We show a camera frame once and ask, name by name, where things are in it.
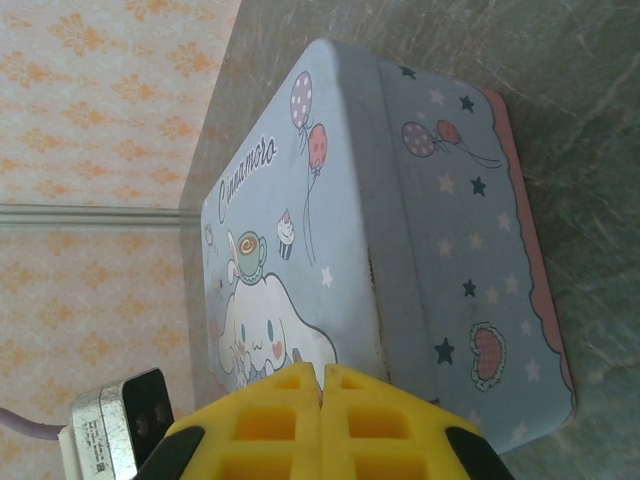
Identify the blue cartoon tin box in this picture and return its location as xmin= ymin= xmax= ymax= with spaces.
xmin=199 ymin=38 xmax=579 ymax=454

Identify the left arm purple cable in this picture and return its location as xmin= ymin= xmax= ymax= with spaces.
xmin=0 ymin=407 xmax=69 ymax=444

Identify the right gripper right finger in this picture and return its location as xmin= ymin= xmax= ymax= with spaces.
xmin=319 ymin=363 xmax=512 ymax=480

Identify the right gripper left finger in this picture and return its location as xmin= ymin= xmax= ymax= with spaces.
xmin=137 ymin=362 xmax=325 ymax=480

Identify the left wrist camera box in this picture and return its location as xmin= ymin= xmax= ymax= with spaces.
xmin=69 ymin=367 xmax=176 ymax=480

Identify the aluminium frame post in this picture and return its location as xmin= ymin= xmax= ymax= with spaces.
xmin=0 ymin=202 xmax=201 ymax=229

